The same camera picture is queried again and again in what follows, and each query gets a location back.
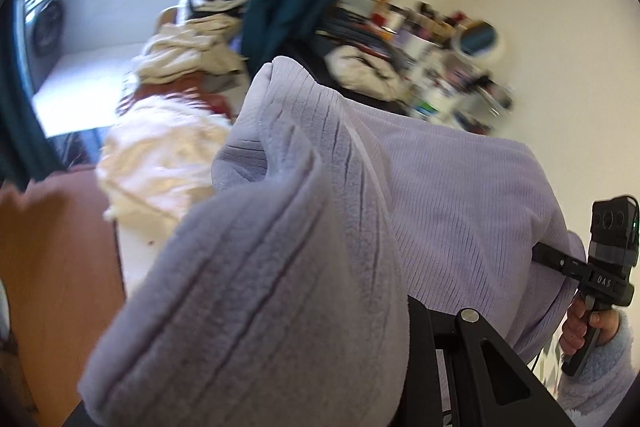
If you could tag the lavender fleece pajama top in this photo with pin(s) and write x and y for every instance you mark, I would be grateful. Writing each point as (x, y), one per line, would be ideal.
(300, 232)

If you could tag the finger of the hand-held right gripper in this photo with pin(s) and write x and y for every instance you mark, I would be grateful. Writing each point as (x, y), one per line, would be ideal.
(557, 263)

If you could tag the grey washing machine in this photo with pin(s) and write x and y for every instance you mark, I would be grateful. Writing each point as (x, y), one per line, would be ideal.
(47, 24)

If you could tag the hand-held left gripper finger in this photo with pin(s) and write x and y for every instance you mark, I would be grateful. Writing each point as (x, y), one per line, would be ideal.
(470, 357)

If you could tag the person's right hand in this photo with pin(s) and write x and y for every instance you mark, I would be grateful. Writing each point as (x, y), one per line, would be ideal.
(607, 324)

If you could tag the white cloth bag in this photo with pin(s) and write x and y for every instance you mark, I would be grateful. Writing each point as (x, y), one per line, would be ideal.
(365, 69)

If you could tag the pale printed garment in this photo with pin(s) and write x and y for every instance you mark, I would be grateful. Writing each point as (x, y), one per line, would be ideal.
(185, 52)

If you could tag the round white framed mirror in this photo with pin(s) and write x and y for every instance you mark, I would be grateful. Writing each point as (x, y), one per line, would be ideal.
(477, 39)

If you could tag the white fleece blanket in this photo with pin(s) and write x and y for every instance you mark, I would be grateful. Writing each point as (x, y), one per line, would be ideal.
(160, 157)

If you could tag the brown garment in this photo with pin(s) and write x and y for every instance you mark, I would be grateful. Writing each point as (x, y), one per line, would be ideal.
(165, 94)

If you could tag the person's right forearm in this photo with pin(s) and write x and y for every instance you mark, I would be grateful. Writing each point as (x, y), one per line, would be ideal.
(600, 382)

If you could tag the beige cushioned chair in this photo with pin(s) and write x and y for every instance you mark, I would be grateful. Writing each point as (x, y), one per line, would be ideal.
(167, 16)

